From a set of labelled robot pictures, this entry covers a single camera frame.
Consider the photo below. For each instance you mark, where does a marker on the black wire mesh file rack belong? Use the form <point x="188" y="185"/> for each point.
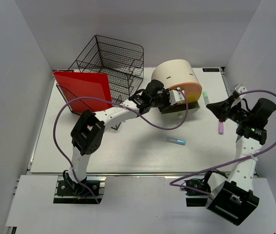
<point x="122" y="61"/>

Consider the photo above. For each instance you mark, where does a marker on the green highlighter pen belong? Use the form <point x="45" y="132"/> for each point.
<point x="205" y="97"/>

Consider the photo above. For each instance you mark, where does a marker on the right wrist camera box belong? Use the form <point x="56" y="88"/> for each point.
<point x="237" y="93"/>

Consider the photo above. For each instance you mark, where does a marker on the red A4 file folder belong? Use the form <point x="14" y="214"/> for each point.
<point x="79" y="84"/>

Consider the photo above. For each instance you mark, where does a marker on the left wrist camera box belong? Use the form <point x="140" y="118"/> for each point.
<point x="176" y="96"/>

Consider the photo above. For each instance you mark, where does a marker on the orange top drawer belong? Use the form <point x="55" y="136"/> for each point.
<point x="190" y="88"/>

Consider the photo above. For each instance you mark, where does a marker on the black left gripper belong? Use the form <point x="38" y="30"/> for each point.
<point x="166" y="93"/>

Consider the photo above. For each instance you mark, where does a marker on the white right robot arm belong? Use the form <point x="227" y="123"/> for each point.
<point x="232" y="196"/>

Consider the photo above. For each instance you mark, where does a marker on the blue clear highlighter pen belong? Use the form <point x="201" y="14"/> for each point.
<point x="176" y="141"/>

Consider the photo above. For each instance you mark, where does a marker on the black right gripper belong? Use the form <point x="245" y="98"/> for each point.
<point x="221" y="109"/>

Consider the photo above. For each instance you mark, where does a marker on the cream drawer cabinet shell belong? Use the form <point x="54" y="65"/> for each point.
<point x="174" y="73"/>

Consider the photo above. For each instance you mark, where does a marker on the pale green bottom drawer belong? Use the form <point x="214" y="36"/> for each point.
<point x="177" y="112"/>

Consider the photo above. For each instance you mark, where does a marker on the yellow drawer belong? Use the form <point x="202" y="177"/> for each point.
<point x="193" y="97"/>

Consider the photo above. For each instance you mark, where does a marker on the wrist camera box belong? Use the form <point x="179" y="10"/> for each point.
<point x="176" y="96"/>
<point x="237" y="93"/>

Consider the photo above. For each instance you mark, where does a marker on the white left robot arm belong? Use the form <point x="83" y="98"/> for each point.
<point x="88" y="132"/>

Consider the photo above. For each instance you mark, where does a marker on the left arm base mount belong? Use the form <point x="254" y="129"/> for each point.
<point x="65" y="194"/>

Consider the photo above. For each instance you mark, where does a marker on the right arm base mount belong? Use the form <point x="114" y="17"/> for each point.
<point x="195" y="198"/>

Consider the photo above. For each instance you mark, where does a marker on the pink highlighter pen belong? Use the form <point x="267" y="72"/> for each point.
<point x="221" y="128"/>

